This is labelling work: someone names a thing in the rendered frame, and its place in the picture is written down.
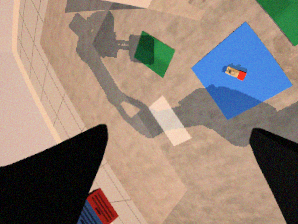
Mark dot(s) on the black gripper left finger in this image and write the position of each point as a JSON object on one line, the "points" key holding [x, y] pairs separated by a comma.
{"points": [[52, 186]]}

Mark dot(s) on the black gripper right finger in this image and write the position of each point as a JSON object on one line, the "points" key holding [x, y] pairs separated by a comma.
{"points": [[278, 159]]}

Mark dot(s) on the blue flat square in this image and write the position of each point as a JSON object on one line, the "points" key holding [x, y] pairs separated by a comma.
{"points": [[244, 51]]}

